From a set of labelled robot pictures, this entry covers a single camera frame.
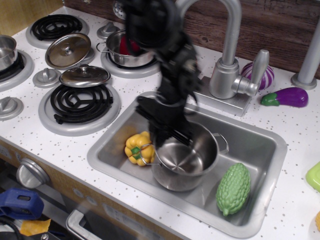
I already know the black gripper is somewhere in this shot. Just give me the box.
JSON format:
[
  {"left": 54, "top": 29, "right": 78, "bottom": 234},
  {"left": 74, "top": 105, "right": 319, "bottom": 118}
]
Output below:
[{"left": 136, "top": 96, "right": 194, "bottom": 150}]

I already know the tall steel pot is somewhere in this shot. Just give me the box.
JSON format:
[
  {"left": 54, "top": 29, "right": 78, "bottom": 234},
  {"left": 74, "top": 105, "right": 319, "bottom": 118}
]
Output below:
[{"left": 149, "top": 122, "right": 229, "bottom": 192}]

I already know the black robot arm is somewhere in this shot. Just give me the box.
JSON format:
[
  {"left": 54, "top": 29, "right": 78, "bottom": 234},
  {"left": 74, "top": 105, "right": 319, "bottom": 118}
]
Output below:
[{"left": 121, "top": 0, "right": 202, "bottom": 146}]

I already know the domed steel pot lid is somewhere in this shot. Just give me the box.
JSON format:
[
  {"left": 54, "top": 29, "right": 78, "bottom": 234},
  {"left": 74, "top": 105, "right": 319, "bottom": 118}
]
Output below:
[{"left": 59, "top": 64, "right": 111, "bottom": 88}]

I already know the stainless steel sink basin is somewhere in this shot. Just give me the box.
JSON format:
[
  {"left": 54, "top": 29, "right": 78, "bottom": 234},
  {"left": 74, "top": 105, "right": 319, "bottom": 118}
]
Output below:
[{"left": 87, "top": 101, "right": 287, "bottom": 239}]

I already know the flat steel pot lid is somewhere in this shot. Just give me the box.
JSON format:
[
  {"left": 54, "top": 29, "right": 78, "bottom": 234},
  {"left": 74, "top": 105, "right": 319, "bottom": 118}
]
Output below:
[{"left": 45, "top": 33, "right": 91, "bottom": 70}]

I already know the steel pot at left edge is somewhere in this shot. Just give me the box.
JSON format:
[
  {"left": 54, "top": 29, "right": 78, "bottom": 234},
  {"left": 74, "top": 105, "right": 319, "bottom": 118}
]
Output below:
[{"left": 0, "top": 34, "right": 18, "bottom": 71}]

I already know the yellow toy bell pepper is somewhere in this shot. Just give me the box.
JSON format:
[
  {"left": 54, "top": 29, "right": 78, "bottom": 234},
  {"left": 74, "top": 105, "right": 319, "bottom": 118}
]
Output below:
[{"left": 124, "top": 131, "right": 155, "bottom": 167}]

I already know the silver toy faucet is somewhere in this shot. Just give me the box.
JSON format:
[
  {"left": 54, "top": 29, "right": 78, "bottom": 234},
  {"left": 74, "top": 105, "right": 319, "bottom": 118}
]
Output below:
[{"left": 174, "top": 0, "right": 271, "bottom": 117}]

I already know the green toy bitter gourd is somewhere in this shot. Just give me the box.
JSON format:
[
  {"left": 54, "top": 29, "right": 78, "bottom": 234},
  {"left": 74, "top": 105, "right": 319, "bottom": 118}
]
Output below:
[{"left": 216, "top": 162, "right": 251, "bottom": 217}]

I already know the red toy pepper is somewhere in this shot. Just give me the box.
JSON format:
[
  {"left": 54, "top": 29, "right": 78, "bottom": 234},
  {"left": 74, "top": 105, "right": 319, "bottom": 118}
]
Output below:
[{"left": 119, "top": 35, "right": 141, "bottom": 56}]

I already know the front black coil burner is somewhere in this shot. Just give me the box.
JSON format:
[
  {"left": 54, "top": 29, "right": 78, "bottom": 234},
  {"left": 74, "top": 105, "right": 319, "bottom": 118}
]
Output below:
[{"left": 38, "top": 84, "right": 121, "bottom": 137}]

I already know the black coil burner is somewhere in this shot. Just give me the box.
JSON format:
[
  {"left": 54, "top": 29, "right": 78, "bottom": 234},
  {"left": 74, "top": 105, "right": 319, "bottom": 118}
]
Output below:
[
  {"left": 25, "top": 14, "right": 89, "bottom": 50},
  {"left": 38, "top": 84, "right": 121, "bottom": 137}
]

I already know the purple striped toy onion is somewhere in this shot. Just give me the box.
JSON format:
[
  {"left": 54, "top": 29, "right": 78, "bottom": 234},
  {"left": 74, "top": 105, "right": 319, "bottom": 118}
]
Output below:
[{"left": 240, "top": 62, "right": 275, "bottom": 90}]

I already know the grey stove knob rear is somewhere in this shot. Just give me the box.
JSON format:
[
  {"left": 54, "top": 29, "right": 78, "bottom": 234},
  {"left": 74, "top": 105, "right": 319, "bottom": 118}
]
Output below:
[{"left": 96, "top": 22, "right": 120, "bottom": 40}]

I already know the grey stove knob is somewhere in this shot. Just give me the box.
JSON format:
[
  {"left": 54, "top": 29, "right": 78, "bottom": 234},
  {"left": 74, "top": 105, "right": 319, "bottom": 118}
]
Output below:
[
  {"left": 32, "top": 68, "right": 61, "bottom": 89},
  {"left": 96, "top": 22, "right": 120, "bottom": 40},
  {"left": 0, "top": 96, "right": 24, "bottom": 121}
]

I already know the grey stove knob middle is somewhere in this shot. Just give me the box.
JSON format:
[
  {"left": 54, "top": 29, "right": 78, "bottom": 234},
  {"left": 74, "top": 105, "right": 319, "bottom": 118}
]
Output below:
[{"left": 32, "top": 68, "right": 61, "bottom": 89}]

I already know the silver oven dial knob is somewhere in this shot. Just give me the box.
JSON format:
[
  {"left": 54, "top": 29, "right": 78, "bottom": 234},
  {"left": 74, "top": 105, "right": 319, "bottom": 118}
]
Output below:
[{"left": 16, "top": 157, "right": 50, "bottom": 189}]

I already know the purple toy eggplant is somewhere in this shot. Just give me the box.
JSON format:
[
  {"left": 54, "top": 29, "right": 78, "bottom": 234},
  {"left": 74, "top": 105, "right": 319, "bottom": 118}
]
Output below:
[{"left": 260, "top": 87, "right": 309, "bottom": 108}]

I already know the grey stove knob left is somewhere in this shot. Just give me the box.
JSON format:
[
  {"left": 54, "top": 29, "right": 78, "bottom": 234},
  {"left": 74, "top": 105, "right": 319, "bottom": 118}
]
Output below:
[{"left": 0, "top": 96, "right": 24, "bottom": 121}]

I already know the rear black coil burner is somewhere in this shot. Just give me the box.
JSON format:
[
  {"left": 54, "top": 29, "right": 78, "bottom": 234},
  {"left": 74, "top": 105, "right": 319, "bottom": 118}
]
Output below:
[{"left": 25, "top": 14, "right": 89, "bottom": 50}]

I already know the blue plastic tool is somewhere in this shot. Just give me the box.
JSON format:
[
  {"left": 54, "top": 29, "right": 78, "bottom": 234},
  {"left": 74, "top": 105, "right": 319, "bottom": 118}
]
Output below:
[{"left": 0, "top": 188, "right": 44, "bottom": 220}]

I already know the lime green plastic item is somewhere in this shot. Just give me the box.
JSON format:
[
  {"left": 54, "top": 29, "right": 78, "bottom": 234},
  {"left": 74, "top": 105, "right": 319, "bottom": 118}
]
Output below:
[{"left": 305, "top": 162, "right": 320, "bottom": 192}]

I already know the yellow cloth piece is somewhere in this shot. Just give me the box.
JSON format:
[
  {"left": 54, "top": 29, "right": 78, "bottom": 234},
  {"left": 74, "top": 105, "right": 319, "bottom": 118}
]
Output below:
[{"left": 19, "top": 219, "right": 51, "bottom": 237}]

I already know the orange item at edge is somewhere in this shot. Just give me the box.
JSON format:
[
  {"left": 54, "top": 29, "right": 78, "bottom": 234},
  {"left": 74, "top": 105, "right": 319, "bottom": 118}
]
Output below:
[{"left": 315, "top": 211, "right": 320, "bottom": 231}]

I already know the right rear burner ring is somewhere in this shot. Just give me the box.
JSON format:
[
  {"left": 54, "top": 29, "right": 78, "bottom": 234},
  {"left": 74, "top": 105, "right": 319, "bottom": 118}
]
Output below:
[{"left": 100, "top": 49, "right": 162, "bottom": 79}]

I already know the burner ring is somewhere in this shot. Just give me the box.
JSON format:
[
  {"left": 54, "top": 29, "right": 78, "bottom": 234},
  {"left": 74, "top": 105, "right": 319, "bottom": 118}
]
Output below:
[
  {"left": 100, "top": 49, "right": 162, "bottom": 79},
  {"left": 0, "top": 49, "right": 35, "bottom": 93}
]

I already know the small steel pot with handles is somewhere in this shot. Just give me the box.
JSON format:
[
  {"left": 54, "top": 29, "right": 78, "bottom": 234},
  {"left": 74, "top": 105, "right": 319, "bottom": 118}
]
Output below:
[{"left": 96, "top": 29, "right": 154, "bottom": 68}]

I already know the grey oven door handle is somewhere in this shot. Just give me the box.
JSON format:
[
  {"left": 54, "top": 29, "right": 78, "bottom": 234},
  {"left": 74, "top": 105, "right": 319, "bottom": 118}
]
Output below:
[{"left": 65, "top": 209, "right": 102, "bottom": 240}]

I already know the grey post with base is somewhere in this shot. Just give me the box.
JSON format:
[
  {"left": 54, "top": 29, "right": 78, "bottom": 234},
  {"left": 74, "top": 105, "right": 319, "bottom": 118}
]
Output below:
[{"left": 291, "top": 20, "right": 320, "bottom": 90}]

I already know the left burner ring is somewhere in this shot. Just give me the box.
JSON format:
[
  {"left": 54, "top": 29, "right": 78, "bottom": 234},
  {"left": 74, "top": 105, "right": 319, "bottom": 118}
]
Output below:
[{"left": 0, "top": 49, "right": 35, "bottom": 93}]

